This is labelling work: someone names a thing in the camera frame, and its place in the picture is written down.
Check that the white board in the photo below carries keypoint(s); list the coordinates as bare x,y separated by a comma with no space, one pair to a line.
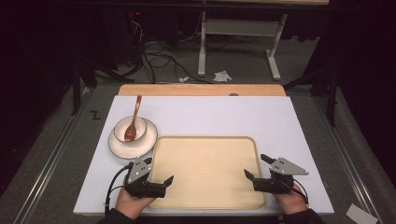
218,118

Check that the white bowl with dark rim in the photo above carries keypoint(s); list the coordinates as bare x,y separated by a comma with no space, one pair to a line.
140,126

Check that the dark computer tower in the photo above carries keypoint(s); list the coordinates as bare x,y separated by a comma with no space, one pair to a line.
124,34

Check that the flat white paper sheet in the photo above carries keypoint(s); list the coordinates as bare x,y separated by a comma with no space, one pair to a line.
361,214

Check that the metal floor rail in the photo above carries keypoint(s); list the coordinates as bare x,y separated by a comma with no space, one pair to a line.
53,158
345,155

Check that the black metal stand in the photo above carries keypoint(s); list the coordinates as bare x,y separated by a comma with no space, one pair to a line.
332,93
76,90

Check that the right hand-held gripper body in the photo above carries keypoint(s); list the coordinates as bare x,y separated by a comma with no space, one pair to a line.
281,179

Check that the reddish brown wooden spoon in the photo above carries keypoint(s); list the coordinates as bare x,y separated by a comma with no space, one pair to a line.
133,124

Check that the large crumpled white paper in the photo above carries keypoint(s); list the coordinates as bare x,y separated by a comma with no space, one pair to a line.
222,76

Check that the white metal desk frame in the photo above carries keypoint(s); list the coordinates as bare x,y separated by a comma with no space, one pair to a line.
239,27

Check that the person's left hand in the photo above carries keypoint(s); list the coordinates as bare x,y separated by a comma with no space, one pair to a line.
130,205

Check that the beige plastic tray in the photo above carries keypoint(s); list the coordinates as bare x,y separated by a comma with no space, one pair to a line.
205,172

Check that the small crumpled white paper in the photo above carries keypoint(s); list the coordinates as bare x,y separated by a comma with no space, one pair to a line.
183,79

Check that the person's right hand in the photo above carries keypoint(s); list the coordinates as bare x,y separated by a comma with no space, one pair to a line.
292,202

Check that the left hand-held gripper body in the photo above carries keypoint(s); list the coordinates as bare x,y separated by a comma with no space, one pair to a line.
138,174

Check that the white plate with dark rim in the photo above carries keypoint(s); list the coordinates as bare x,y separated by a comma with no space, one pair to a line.
130,150

